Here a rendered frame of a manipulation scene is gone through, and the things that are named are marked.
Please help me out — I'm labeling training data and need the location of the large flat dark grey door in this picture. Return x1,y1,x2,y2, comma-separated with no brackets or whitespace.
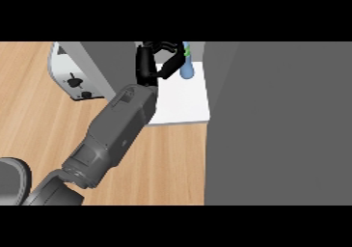
202,41,352,206

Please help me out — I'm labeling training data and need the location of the dark grey round object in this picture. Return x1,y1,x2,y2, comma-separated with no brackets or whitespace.
0,156,32,206

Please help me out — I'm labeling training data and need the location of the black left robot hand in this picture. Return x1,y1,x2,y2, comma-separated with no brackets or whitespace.
134,41,182,88

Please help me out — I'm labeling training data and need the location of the blue water bottle green label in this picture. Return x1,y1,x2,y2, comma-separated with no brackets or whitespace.
180,41,196,80

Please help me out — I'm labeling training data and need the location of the white and grey toaster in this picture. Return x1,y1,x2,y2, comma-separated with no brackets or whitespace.
46,41,139,101

